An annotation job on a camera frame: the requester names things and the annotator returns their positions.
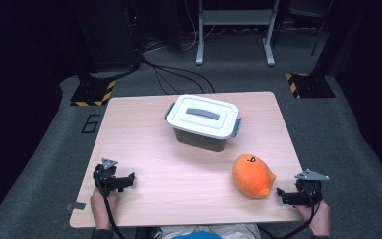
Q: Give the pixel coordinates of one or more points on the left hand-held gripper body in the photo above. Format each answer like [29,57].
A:
[107,177]

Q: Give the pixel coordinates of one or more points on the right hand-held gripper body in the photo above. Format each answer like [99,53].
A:
[308,191]

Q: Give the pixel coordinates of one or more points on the orange plush toy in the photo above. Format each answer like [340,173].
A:
[252,177]

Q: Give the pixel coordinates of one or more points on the person's left hand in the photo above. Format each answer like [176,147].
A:
[101,207]

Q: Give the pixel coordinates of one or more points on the person's right hand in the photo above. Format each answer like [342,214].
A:
[320,220]

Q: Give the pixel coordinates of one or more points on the grey tape piece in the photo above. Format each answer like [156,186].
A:
[75,206]

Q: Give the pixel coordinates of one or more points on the person's beige pants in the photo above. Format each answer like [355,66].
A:
[238,229]

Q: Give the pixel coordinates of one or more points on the black yellow striped stand base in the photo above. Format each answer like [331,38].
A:
[91,94]
[311,85]

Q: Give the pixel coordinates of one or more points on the person's blue shirt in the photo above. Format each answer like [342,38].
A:
[197,236]

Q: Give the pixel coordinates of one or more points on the black equipment rack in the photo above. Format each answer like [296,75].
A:
[116,33]

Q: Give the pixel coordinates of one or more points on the white metal desk frame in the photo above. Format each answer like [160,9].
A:
[235,16]

